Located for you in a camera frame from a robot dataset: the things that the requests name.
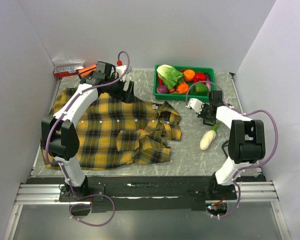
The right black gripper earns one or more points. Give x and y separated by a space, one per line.
201 115

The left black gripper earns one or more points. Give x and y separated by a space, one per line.
130 97

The silver flower brooch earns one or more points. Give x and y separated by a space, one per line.
154 107

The yellow plaid shirt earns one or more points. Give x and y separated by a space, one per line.
113 133

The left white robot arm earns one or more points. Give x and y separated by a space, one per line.
59 137

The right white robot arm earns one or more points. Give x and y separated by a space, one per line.
246 143

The white daikon radish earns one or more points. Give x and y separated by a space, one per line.
208 137

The green bell pepper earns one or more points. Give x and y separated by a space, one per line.
200 89

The purple onion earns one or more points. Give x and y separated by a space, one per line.
162 89

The orange carrot slice toy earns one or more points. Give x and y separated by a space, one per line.
182 88

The purple eggplant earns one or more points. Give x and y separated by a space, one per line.
208 81

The red bell pepper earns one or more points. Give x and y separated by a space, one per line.
199 77

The orange fruit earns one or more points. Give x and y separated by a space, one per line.
189 75

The napa cabbage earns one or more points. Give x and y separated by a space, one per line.
170 76

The orange black cylinder tool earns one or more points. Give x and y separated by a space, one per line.
87 70

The red white cardboard box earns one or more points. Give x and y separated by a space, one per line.
67 68

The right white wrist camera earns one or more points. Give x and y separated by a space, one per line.
196 105

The black square frame near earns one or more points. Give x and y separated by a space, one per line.
224 148

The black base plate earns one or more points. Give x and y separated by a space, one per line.
137 193

